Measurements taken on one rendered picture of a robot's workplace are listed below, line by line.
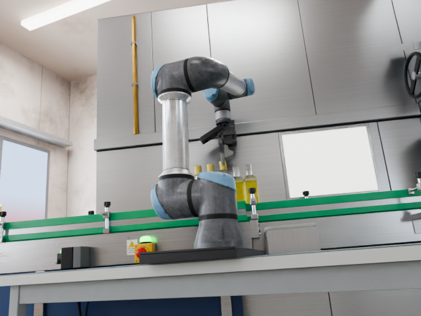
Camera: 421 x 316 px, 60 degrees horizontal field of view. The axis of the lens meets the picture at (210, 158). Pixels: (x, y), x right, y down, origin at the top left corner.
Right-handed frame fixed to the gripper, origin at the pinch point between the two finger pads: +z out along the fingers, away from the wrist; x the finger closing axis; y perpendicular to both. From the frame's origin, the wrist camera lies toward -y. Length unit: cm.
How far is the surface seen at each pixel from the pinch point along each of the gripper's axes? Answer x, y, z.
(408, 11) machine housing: 0, 96, -66
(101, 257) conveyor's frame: -14, -51, 37
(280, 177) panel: 11.8, 26.2, 6.6
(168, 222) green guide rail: -12.9, -23.5, 25.7
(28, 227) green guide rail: -12, -84, 23
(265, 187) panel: 12.0, 18.9, 10.7
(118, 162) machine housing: 16, -54, -10
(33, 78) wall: 250, -247, -203
